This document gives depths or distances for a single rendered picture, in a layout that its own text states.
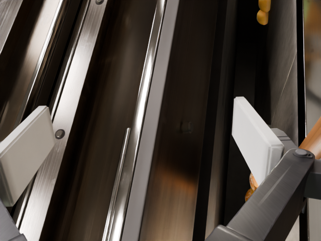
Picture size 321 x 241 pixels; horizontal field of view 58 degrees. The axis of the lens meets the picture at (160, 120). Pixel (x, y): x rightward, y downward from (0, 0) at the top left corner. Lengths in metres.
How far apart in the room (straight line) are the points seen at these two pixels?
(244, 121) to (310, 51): 0.47
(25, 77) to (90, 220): 0.38
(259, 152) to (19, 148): 0.13
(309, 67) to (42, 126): 0.52
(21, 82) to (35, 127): 0.58
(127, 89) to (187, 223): 0.29
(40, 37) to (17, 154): 0.66
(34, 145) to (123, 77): 0.47
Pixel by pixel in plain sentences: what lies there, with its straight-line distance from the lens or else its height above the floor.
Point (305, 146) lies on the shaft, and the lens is 0.42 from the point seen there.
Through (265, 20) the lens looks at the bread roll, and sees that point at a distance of 1.61.
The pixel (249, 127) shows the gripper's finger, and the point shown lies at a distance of 0.17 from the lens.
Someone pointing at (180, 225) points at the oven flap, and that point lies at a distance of 0.50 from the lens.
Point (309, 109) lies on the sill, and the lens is 0.58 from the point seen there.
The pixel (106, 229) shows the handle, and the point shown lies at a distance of 0.45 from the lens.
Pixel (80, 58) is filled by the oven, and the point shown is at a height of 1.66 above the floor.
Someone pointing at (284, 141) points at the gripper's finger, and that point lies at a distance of 0.17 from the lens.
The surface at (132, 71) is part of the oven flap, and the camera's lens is 0.64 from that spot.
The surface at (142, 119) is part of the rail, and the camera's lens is 0.42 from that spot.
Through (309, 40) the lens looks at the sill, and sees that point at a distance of 0.66.
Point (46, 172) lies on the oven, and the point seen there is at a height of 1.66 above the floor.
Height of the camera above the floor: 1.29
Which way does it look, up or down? 15 degrees up
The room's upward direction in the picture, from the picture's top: 86 degrees counter-clockwise
